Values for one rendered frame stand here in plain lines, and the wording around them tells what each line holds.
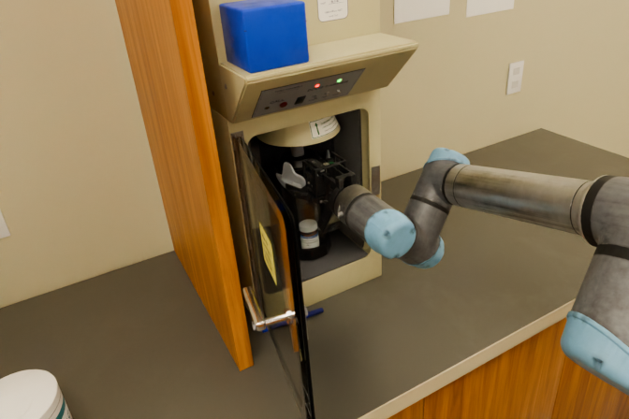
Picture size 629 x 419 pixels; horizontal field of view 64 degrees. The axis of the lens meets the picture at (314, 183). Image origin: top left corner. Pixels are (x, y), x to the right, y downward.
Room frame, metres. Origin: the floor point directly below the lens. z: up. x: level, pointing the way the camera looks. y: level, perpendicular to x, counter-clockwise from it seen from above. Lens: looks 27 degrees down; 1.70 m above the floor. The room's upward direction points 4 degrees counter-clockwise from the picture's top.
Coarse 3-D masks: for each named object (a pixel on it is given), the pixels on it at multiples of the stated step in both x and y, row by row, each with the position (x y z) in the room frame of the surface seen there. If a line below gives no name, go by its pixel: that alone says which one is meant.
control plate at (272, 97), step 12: (348, 72) 0.82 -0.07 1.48; (360, 72) 0.84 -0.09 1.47; (300, 84) 0.78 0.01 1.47; (312, 84) 0.80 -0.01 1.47; (324, 84) 0.82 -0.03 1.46; (336, 84) 0.84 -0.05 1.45; (348, 84) 0.86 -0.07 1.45; (264, 96) 0.77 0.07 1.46; (276, 96) 0.78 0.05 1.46; (288, 96) 0.80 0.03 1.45; (312, 96) 0.83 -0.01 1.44; (324, 96) 0.86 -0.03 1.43; (336, 96) 0.88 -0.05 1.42; (276, 108) 0.82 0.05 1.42; (288, 108) 0.83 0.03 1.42
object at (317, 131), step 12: (324, 120) 0.94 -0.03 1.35; (336, 120) 0.98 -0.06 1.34; (276, 132) 0.92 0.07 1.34; (288, 132) 0.91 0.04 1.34; (300, 132) 0.91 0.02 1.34; (312, 132) 0.91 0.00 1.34; (324, 132) 0.92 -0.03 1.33; (336, 132) 0.95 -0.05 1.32; (276, 144) 0.91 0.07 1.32; (288, 144) 0.90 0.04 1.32; (300, 144) 0.90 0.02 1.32; (312, 144) 0.90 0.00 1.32
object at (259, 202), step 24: (240, 144) 0.76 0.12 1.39; (264, 192) 0.61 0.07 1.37; (264, 216) 0.64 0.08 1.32; (288, 216) 0.53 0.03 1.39; (288, 240) 0.51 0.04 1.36; (264, 264) 0.69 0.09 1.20; (288, 264) 0.52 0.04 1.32; (264, 288) 0.72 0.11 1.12; (288, 288) 0.53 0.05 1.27; (264, 312) 0.77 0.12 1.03; (288, 312) 0.55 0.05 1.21; (288, 336) 0.57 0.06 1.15; (288, 360) 0.59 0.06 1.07
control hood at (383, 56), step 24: (312, 48) 0.87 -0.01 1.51; (336, 48) 0.86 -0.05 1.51; (360, 48) 0.84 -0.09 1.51; (384, 48) 0.83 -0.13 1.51; (408, 48) 0.85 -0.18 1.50; (240, 72) 0.74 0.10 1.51; (264, 72) 0.73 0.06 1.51; (288, 72) 0.75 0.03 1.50; (312, 72) 0.77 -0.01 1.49; (336, 72) 0.81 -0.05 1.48; (384, 72) 0.88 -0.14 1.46; (240, 96) 0.74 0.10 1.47; (240, 120) 0.79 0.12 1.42
